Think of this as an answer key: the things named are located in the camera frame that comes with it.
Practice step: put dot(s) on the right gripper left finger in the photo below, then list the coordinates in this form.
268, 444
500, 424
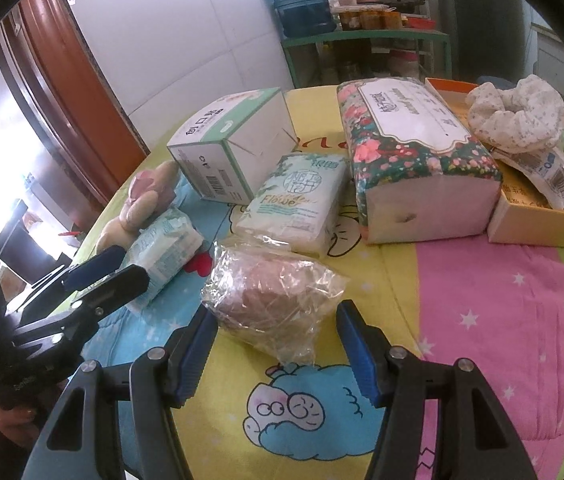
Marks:
81, 439

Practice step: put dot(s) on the floral tissue pack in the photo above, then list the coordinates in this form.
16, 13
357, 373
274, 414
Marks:
419, 173

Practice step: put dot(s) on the white purple printed packet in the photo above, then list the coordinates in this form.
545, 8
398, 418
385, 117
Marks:
543, 168

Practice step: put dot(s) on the brown item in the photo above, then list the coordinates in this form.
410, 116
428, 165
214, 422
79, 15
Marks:
271, 298

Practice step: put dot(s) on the blue water jug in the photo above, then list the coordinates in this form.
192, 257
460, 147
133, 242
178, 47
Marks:
304, 18

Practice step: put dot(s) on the small green tissue pack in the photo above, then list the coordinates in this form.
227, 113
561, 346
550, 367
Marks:
162, 249

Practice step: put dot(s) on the plush toy pink dress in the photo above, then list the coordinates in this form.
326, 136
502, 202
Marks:
150, 194

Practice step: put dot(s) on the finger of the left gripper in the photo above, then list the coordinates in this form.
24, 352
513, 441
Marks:
51, 310
94, 269

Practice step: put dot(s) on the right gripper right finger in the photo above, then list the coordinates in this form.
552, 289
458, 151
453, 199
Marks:
475, 438

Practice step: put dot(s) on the red plastic basin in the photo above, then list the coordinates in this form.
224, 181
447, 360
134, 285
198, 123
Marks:
418, 22

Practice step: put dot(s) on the white floral scrunchie cloth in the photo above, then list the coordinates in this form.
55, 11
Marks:
526, 118

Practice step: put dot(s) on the white green bandage box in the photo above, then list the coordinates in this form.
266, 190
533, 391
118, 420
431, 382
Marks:
229, 147

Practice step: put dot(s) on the brown wooden door frame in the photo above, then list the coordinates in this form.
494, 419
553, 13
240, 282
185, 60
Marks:
64, 96

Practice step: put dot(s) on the person's left hand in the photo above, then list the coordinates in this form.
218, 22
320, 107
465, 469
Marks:
20, 427

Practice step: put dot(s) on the orange cardboard box tray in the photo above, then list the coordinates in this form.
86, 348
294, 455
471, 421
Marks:
522, 215

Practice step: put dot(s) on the green metal table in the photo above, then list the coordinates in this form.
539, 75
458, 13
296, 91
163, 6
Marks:
346, 54

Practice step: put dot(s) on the white kitchen counter cabinet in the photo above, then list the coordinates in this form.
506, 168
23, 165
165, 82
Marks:
550, 58

